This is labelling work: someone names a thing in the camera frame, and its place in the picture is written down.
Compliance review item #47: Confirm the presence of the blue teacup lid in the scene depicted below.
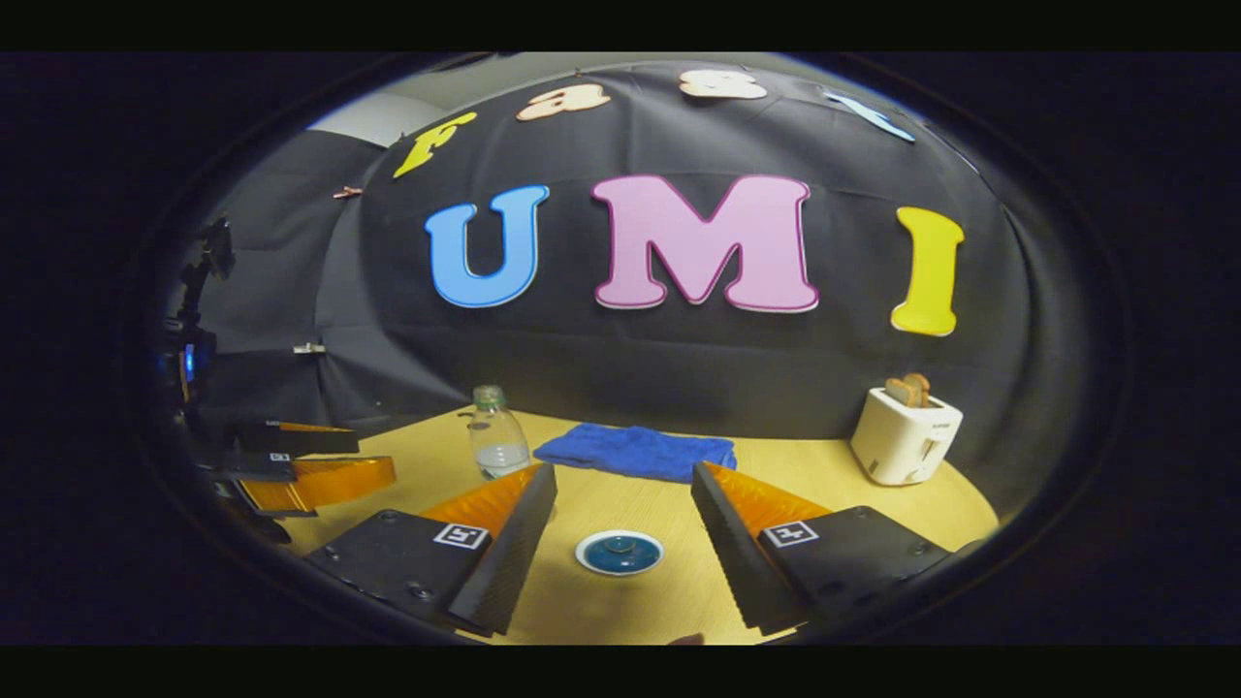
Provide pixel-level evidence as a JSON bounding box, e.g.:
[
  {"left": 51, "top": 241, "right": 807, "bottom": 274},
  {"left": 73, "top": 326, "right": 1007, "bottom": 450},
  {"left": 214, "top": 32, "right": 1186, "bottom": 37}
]
[{"left": 585, "top": 532, "right": 656, "bottom": 573}]

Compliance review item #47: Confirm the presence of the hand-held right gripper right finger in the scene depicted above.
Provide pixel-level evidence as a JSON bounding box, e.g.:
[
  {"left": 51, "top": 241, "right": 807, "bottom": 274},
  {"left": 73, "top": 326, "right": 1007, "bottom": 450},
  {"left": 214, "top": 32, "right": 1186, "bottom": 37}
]
[{"left": 690, "top": 460, "right": 956, "bottom": 638}]

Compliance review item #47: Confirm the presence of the black backdrop cloth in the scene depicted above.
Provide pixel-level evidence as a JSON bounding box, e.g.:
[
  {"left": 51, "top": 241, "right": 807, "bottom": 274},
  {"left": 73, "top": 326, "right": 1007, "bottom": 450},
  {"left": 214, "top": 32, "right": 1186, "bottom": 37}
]
[{"left": 184, "top": 60, "right": 1058, "bottom": 524}]

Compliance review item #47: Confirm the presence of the clear plastic water bottle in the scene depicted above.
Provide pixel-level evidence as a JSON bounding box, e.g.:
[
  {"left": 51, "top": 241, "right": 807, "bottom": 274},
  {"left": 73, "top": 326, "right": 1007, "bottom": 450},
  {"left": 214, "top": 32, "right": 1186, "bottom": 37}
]
[{"left": 468, "top": 385, "right": 532, "bottom": 481}]

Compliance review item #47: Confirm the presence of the white teacup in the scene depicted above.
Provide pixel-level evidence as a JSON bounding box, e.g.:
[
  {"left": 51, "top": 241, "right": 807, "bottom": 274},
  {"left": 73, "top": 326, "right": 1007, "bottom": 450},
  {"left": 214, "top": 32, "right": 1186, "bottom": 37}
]
[{"left": 575, "top": 528, "right": 666, "bottom": 578}]

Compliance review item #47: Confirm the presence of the toast slice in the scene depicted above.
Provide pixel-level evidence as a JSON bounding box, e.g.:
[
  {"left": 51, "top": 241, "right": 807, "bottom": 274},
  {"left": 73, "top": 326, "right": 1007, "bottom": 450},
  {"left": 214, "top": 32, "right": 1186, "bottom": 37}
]
[{"left": 884, "top": 373, "right": 934, "bottom": 409}]

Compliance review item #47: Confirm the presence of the white toaster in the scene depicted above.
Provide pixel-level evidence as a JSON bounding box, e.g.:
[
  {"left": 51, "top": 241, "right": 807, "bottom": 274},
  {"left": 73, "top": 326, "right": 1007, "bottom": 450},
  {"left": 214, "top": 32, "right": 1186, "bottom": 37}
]
[{"left": 851, "top": 387, "right": 965, "bottom": 487}]

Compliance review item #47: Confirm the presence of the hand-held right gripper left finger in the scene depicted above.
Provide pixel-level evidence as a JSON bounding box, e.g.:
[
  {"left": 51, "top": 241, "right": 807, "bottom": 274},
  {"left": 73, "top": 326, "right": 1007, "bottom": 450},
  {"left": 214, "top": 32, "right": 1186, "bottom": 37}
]
[{"left": 303, "top": 461, "right": 559, "bottom": 638}]

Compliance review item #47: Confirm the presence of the blue towel cloth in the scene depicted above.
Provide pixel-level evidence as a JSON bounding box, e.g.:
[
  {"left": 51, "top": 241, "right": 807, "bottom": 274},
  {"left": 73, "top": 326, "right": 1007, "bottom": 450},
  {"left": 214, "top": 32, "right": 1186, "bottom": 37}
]
[{"left": 533, "top": 424, "right": 738, "bottom": 484}]

